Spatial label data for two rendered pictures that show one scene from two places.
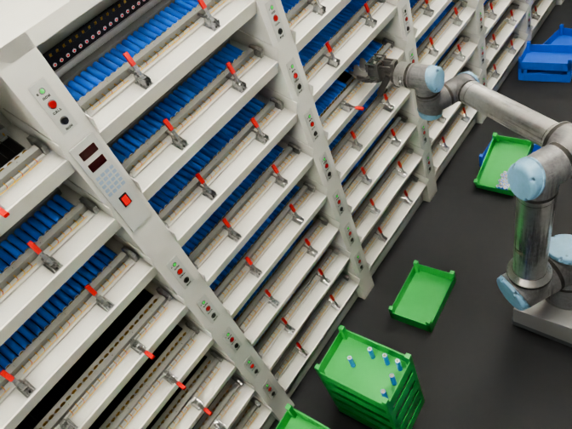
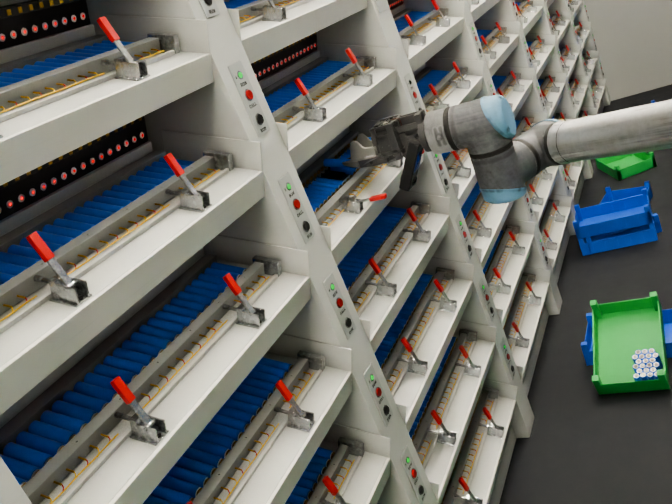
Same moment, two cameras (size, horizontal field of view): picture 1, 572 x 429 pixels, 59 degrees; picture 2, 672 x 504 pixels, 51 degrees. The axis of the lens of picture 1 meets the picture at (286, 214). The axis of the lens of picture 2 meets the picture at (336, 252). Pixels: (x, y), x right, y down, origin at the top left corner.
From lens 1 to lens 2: 85 cm
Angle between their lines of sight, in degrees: 31
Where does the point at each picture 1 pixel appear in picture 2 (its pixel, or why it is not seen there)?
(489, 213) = (644, 424)
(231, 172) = (128, 257)
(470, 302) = not seen: outside the picture
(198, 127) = (33, 117)
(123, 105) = not seen: outside the picture
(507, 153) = (625, 328)
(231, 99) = (113, 87)
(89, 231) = not seen: outside the picture
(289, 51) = (231, 46)
